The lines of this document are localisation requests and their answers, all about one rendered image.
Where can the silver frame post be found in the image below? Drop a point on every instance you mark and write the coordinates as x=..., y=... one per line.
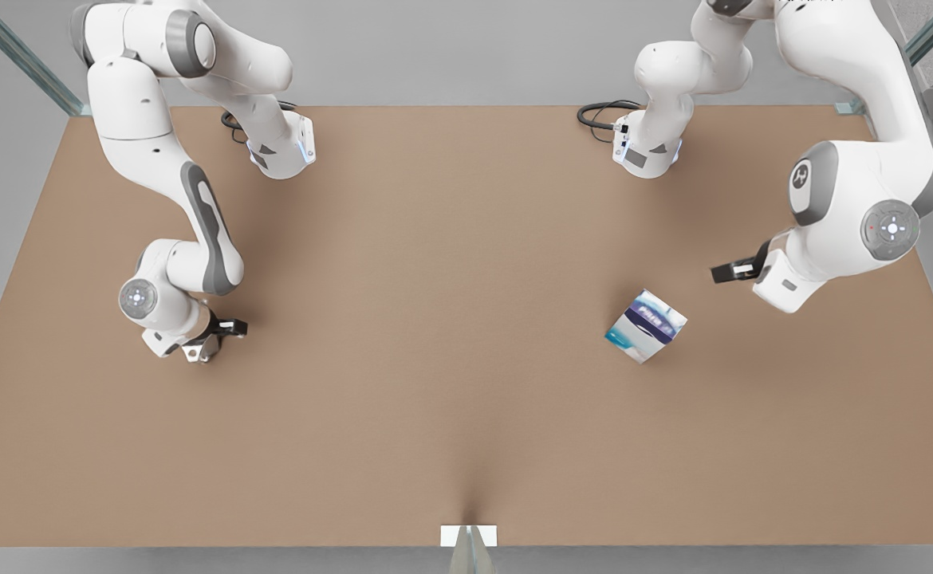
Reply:
x=925, y=36
x=20, y=54

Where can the silver post with white foot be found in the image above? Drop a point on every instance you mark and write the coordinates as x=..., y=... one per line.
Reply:
x=468, y=546

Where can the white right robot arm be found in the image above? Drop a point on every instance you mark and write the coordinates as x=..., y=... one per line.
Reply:
x=135, y=143

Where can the white blue printed box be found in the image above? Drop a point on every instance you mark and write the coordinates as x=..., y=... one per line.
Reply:
x=647, y=325

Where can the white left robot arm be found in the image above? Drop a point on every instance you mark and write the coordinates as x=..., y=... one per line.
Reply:
x=849, y=199

